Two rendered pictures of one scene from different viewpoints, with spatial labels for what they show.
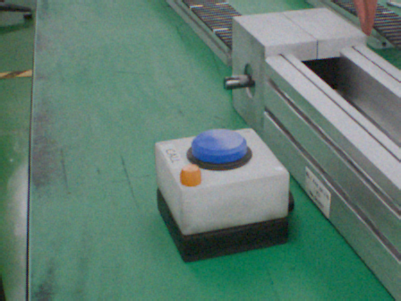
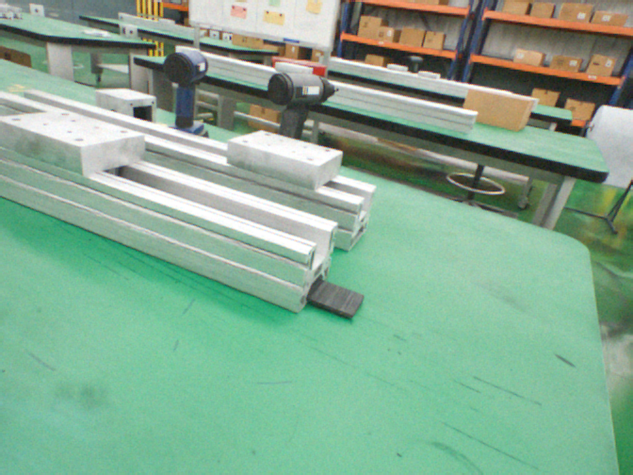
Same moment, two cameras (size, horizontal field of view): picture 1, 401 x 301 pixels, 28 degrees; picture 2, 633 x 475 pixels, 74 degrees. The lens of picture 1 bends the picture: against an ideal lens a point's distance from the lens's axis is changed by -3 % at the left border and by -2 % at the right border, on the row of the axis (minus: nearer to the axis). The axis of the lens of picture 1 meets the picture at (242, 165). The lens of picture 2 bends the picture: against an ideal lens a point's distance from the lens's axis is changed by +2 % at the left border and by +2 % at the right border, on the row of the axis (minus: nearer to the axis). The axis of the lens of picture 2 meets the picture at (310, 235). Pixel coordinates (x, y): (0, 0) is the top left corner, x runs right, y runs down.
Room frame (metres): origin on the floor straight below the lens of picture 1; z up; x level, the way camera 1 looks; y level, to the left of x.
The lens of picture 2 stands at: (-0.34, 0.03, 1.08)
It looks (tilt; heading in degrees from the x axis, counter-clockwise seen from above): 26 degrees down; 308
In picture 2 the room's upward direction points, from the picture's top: 10 degrees clockwise
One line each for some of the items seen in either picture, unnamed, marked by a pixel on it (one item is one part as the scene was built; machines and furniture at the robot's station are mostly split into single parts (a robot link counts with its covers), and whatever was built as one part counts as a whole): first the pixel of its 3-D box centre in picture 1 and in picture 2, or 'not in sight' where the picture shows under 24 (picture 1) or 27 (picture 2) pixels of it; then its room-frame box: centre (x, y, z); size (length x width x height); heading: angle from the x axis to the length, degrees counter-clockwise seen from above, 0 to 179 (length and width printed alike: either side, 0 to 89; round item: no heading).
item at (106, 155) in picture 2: not in sight; (73, 149); (0.30, -0.20, 0.87); 0.16 x 0.11 x 0.07; 19
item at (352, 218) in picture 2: not in sight; (165, 156); (0.37, -0.38, 0.82); 0.80 x 0.10 x 0.09; 19
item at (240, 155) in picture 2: not in sight; (284, 165); (0.13, -0.46, 0.87); 0.16 x 0.11 x 0.07; 19
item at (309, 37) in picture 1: (285, 73); not in sight; (0.72, -0.04, 0.83); 0.12 x 0.09 x 0.10; 109
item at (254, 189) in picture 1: (230, 188); not in sight; (0.53, 0.01, 0.81); 0.10 x 0.08 x 0.06; 109
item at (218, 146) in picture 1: (218, 150); not in sight; (0.53, 0.02, 0.84); 0.04 x 0.04 x 0.02
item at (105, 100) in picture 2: not in sight; (122, 114); (0.67, -0.45, 0.83); 0.11 x 0.10 x 0.10; 107
